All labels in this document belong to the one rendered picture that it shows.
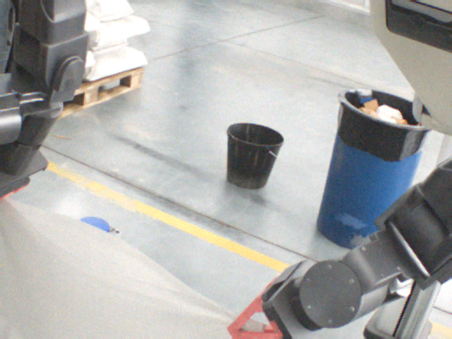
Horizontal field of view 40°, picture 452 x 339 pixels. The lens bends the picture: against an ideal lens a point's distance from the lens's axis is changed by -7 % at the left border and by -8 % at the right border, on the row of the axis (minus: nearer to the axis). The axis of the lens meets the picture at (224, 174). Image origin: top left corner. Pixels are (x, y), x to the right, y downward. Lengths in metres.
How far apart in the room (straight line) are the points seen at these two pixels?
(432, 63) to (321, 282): 0.56
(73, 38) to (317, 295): 0.36
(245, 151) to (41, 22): 2.64
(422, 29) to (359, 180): 1.97
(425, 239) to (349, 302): 0.09
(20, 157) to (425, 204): 0.46
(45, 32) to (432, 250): 0.43
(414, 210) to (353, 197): 2.37
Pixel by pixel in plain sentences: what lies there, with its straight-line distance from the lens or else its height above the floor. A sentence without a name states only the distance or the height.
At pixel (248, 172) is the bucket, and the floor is 0.10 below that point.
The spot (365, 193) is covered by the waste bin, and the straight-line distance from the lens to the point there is 2.91.
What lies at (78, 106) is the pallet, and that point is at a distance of 4.09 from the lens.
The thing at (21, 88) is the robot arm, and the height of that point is 1.22.
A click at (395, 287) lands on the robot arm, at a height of 1.16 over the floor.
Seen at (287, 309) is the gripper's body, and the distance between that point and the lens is 0.62.
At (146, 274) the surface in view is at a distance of 0.77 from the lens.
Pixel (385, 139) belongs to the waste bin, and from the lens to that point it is 2.79.
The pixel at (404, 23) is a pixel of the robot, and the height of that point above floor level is 1.32.
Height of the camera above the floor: 1.45
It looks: 25 degrees down
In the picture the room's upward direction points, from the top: 11 degrees clockwise
